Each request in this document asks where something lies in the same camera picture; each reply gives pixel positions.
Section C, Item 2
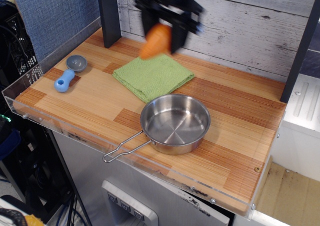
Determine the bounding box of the black plastic crate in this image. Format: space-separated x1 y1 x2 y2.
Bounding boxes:
0 0 37 75

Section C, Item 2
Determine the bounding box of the blue grey ice cream scoop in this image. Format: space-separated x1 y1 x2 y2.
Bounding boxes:
54 55 88 93

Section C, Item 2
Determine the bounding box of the stainless steel cabinet with dispenser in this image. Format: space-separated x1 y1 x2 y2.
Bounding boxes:
50 131 235 225

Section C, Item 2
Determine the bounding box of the stainless steel pan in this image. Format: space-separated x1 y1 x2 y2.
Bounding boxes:
102 94 211 163

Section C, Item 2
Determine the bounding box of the black braided cable sleeve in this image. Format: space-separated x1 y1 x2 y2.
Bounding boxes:
0 208 27 226

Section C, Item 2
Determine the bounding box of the black right vertical post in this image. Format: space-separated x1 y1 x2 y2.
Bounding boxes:
280 0 320 103

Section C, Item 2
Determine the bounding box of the black left vertical post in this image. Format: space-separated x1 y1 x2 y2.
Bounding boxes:
98 0 122 48

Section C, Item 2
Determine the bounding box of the orange plastic toy carrot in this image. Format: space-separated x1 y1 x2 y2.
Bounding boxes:
139 23 172 60

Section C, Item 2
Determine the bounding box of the green folded cloth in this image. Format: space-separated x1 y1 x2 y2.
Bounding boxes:
112 54 195 103

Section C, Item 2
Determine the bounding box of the black vertical post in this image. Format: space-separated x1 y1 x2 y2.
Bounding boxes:
280 0 320 103
98 0 122 48

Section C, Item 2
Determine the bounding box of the clear acrylic table guard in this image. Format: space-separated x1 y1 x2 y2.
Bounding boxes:
4 30 286 216

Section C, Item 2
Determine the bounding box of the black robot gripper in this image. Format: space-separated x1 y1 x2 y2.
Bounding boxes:
135 0 204 54

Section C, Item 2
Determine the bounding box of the white metal side unit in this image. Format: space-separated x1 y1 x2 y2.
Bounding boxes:
270 74 320 181

